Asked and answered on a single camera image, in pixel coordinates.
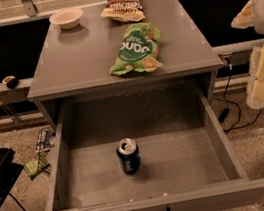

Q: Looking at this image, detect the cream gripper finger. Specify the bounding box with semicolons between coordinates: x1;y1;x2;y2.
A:
231;0;254;29
247;79;264;106

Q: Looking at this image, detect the blue pepsi can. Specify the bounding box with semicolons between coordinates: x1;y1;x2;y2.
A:
116;138;141;175

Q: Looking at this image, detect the open grey top drawer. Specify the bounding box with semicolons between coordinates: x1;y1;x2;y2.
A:
46;79;264;211

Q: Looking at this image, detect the grey cabinet counter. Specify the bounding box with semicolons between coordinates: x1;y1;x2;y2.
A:
28;0;222;125

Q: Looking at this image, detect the green snack bag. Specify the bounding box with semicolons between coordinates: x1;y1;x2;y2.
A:
109;22;162;76

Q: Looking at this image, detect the brown chip bag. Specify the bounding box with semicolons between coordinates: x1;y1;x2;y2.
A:
101;0;145;23

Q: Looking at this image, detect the white paper bowl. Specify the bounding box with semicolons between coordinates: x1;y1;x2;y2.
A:
50;8;83;30

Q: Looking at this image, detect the green packet on floor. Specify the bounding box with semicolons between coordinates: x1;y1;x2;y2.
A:
23;152;50;180

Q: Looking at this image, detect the black tape measure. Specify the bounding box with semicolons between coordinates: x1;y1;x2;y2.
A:
2;75;19;89

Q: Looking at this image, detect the black power cable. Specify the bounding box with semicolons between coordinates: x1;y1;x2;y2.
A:
203;50;264;136

